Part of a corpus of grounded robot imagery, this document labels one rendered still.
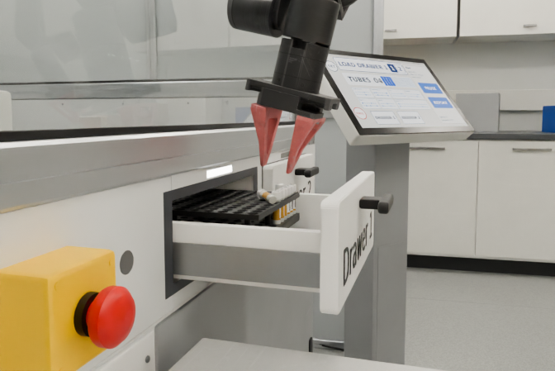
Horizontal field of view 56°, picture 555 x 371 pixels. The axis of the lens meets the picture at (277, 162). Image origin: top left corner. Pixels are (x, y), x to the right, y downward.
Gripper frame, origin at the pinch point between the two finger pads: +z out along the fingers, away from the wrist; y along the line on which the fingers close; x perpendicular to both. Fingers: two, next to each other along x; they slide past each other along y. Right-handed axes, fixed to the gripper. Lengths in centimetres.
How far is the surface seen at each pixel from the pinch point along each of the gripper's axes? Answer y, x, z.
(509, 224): -78, -288, 54
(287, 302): 0.5, -32.9, 32.3
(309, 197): -2.4, -12.9, 6.3
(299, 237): -7.0, 11.1, 4.4
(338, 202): -10.0, 12.4, -0.4
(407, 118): -9, -92, -4
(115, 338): -1.0, 32.5, 7.5
